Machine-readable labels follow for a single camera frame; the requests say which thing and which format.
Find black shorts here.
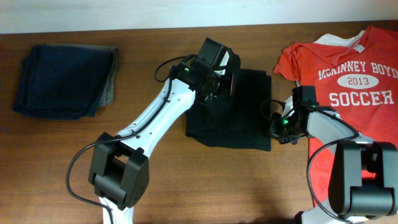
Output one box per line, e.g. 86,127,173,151
185,68,272,151

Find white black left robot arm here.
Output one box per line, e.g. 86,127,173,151
88,38,240,223

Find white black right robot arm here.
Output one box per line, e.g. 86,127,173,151
267,86,397,224

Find red soccer t-shirt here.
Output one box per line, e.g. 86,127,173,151
273,26,398,208

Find white garment under red shirt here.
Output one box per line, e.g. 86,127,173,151
295,30,366,88

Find folded grey garment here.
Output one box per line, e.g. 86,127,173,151
48,43,119,106

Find folded navy blue garment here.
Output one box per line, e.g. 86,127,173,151
12,44,112,120

